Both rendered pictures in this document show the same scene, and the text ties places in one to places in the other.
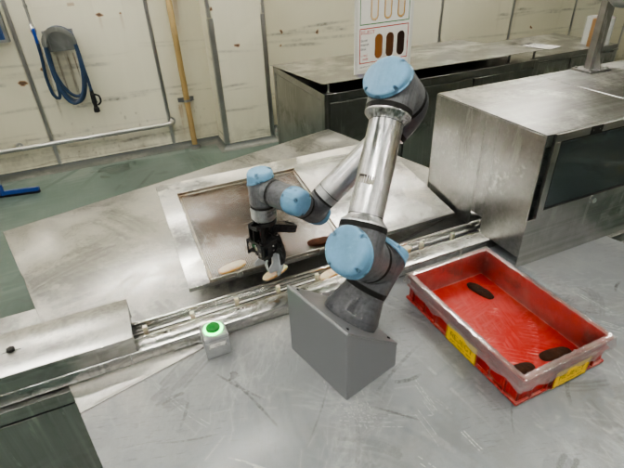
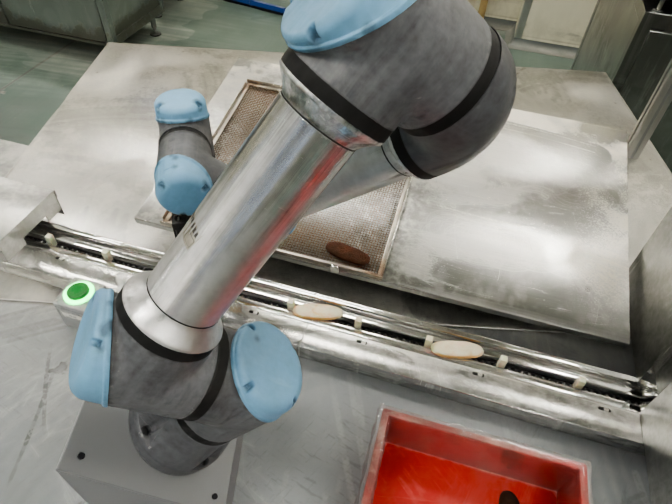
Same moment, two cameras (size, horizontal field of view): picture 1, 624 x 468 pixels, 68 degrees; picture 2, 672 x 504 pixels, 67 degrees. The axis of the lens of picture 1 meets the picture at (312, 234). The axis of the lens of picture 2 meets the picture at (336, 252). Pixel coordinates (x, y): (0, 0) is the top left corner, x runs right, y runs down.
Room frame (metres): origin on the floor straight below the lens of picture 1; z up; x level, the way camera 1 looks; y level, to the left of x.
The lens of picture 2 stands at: (0.78, -0.45, 1.68)
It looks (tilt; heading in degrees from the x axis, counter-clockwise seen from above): 47 degrees down; 37
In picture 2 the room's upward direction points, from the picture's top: 4 degrees clockwise
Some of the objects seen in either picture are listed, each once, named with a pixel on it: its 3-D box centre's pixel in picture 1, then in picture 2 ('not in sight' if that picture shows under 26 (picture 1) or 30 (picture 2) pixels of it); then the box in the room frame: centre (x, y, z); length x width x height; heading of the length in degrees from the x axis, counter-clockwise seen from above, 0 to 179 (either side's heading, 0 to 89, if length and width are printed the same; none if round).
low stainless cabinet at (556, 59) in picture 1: (531, 84); not in sight; (5.08, -2.47, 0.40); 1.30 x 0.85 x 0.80; 113
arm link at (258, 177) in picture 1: (262, 188); (185, 131); (1.16, 0.13, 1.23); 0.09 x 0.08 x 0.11; 49
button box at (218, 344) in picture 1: (215, 342); (88, 309); (0.96, 0.29, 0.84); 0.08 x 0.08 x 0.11; 23
